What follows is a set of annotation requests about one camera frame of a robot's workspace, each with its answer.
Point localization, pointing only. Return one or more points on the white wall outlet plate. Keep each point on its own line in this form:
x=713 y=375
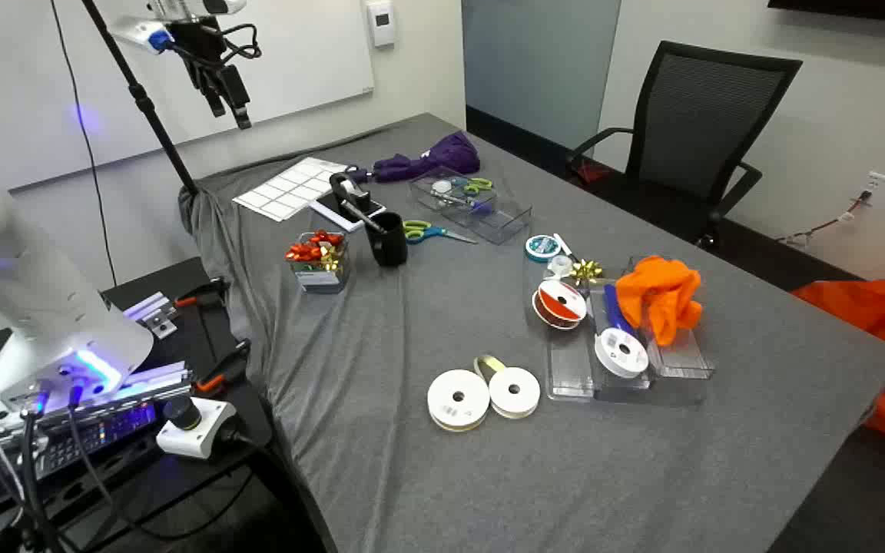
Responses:
x=877 y=186

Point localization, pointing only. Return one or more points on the clear divided tray container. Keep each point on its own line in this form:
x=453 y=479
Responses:
x=485 y=221

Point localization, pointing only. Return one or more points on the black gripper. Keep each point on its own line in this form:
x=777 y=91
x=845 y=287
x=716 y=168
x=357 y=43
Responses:
x=213 y=63

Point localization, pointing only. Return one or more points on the grey tablecloth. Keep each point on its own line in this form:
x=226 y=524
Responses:
x=383 y=327

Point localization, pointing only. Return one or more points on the white flat box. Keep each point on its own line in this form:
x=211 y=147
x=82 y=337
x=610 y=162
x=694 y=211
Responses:
x=330 y=218

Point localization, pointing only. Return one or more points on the white tape roll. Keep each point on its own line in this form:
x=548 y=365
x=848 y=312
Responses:
x=444 y=188

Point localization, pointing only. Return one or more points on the black mug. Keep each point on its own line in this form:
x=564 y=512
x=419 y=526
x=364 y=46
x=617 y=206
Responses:
x=388 y=241

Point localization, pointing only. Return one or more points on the black wall television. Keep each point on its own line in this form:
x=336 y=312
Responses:
x=853 y=8

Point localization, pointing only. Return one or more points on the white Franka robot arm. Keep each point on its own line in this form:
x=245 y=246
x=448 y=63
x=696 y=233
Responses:
x=12 y=265

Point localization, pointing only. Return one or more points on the silver robot base electronics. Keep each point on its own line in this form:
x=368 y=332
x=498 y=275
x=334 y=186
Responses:
x=92 y=420

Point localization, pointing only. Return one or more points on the black tripod pole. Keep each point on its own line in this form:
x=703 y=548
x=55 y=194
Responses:
x=146 y=103

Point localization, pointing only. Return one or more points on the white emergency stop box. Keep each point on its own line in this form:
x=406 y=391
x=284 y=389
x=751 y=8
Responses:
x=193 y=427

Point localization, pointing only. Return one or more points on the large white ribbon spool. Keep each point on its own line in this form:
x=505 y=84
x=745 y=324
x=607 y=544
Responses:
x=459 y=402

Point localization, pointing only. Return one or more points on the red ribbon spool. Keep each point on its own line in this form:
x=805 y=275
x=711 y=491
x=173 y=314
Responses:
x=560 y=307

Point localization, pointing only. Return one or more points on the box of red bows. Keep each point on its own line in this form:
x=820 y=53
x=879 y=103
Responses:
x=319 y=255

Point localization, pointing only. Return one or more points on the small clear tape dispenser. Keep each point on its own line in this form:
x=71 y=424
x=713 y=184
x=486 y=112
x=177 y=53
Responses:
x=564 y=265

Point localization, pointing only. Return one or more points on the purple folded umbrella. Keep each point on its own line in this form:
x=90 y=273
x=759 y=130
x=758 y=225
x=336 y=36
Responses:
x=444 y=159

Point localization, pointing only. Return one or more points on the black robot stand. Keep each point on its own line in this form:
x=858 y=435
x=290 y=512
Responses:
x=207 y=492

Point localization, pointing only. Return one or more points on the white wall thermostat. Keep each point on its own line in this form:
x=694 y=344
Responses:
x=383 y=19

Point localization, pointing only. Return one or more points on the white label sheets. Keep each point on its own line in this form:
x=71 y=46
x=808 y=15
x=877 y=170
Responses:
x=284 y=188

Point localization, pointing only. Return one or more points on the black office chair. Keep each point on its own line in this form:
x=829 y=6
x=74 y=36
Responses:
x=707 y=112

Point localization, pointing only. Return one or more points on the black tape dispenser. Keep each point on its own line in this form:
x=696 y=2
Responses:
x=344 y=191

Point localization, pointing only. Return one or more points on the clear compartment organizer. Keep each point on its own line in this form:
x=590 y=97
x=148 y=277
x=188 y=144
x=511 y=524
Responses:
x=569 y=372

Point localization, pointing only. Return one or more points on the white ribbon spool with barcode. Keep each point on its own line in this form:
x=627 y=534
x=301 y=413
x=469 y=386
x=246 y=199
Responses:
x=623 y=354

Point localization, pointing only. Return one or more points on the white whiteboard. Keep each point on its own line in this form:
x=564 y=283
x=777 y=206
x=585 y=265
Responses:
x=299 y=50

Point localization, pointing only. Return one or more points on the gold gift bow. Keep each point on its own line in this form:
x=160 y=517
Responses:
x=585 y=273

